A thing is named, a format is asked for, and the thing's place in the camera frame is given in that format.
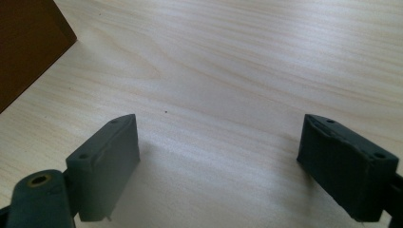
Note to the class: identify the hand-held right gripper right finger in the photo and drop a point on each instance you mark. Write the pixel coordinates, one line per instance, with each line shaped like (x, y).
(345, 171)

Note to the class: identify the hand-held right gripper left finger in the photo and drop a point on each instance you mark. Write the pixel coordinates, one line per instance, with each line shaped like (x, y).
(103, 171)

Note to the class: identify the brown wooden box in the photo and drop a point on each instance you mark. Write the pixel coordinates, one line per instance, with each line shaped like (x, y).
(28, 47)

